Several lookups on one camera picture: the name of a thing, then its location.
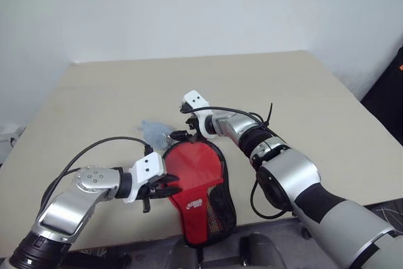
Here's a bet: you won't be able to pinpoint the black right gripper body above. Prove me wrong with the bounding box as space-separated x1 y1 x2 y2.
185 114 206 137

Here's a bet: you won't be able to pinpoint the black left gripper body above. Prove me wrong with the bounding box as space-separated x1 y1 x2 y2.
137 176 164 214

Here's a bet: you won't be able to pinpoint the red paddle case black trim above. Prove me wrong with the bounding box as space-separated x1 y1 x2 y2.
162 138 237 248

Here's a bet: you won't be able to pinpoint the clear plastic bag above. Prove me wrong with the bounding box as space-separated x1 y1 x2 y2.
133 118 176 151

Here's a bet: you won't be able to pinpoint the dark grey rounded shape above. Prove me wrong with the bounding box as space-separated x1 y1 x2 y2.
240 232 286 269

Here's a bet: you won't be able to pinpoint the white device beside table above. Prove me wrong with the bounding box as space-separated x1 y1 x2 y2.
0 125 26 149

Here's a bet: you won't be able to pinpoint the black bulky object beside table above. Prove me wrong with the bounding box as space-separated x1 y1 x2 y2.
360 37 403 146

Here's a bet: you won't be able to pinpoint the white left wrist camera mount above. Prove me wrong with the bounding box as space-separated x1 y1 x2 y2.
124 151 166 204

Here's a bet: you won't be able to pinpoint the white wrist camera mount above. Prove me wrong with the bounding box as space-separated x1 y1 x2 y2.
183 90 219 140
124 151 166 204

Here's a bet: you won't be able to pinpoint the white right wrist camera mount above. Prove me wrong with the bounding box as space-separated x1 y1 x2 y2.
183 90 219 140

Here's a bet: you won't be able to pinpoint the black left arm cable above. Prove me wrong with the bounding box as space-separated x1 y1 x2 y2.
40 136 154 210

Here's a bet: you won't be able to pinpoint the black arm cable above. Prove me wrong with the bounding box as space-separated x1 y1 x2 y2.
40 136 154 210
179 101 269 125

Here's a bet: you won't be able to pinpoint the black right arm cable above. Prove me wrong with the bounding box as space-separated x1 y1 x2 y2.
179 101 269 125

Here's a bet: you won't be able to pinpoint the black cable tie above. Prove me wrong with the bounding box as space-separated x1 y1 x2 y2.
263 102 275 129

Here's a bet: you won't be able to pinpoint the black right elbow cable loop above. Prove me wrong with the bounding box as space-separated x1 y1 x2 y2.
250 175 297 220

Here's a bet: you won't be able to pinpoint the tangled thin white wires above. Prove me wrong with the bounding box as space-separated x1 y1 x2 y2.
373 205 403 229

